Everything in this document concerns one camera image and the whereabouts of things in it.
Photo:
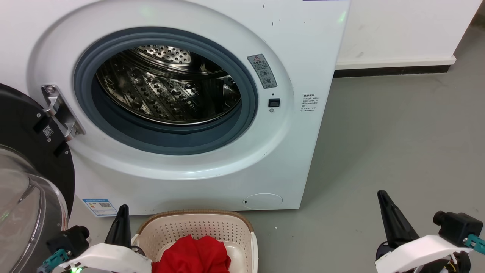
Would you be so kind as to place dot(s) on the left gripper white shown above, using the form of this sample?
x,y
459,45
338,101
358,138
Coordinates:
x,y
110,258

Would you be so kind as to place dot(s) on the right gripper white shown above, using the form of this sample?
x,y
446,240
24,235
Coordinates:
x,y
416,254

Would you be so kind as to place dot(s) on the red garment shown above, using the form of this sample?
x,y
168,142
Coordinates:
x,y
193,256

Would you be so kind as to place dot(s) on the cream perforated laundry basket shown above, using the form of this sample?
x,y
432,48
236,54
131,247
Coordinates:
x,y
197,225

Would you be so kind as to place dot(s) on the stainless steel washing machine drum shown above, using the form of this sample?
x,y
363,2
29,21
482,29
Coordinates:
x,y
166,91

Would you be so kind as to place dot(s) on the black glass washer door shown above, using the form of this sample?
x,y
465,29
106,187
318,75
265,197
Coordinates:
x,y
19,117

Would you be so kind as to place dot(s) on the blue energy label sticker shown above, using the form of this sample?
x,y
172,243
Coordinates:
x,y
99,207

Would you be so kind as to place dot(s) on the grey rubber door gasket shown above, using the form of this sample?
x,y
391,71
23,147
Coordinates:
x,y
163,140

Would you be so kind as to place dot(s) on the white QR code sticker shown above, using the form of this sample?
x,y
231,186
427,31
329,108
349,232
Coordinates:
x,y
48,131

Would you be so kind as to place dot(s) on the white front-load washing machine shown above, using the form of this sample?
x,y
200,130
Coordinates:
x,y
295,151

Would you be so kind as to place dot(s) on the silver metal door hinge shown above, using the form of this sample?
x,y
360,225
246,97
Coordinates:
x,y
60,112

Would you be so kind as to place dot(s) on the round white filter cover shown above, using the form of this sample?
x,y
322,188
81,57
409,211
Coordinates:
x,y
263,201

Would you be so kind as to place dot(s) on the small text sticker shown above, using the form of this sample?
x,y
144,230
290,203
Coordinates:
x,y
310,103

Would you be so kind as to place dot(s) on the black door latch socket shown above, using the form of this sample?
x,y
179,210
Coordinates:
x,y
274,102

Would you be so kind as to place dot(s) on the grey warning sticker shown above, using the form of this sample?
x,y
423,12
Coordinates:
x,y
262,71

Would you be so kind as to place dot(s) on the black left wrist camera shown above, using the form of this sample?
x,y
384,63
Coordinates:
x,y
70,239

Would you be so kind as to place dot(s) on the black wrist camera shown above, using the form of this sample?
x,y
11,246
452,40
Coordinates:
x,y
460,227
70,239

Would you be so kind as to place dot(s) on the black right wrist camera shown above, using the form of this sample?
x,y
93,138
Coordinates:
x,y
460,227

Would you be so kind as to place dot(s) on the black wall baseboard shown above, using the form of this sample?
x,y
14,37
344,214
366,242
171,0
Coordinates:
x,y
390,71

